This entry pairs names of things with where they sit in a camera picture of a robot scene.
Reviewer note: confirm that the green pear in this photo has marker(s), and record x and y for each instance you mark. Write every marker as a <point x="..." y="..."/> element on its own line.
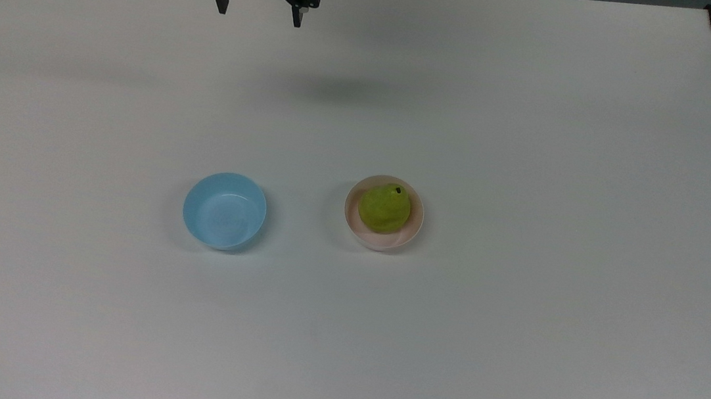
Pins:
<point x="384" y="209"/>

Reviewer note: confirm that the pink plastic bowl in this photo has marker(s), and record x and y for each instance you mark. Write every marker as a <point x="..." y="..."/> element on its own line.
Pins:
<point x="359" y="226"/>

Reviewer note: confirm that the blue plastic bowl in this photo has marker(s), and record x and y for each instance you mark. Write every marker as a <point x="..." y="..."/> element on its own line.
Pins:
<point x="224" y="212"/>

